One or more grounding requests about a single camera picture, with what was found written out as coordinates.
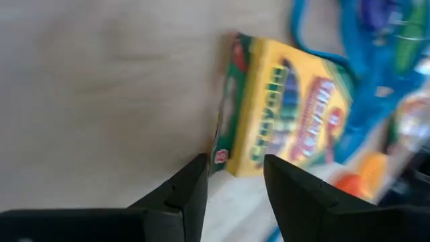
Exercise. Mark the purple coil wristband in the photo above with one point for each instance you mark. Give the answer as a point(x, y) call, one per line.
point(373, 13)

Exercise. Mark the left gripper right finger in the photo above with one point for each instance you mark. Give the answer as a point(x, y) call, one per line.
point(302, 208)

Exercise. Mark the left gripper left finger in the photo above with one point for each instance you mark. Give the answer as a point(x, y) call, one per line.
point(188, 201)

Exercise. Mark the green coil wristband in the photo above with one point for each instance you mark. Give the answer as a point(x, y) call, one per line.
point(410, 43)

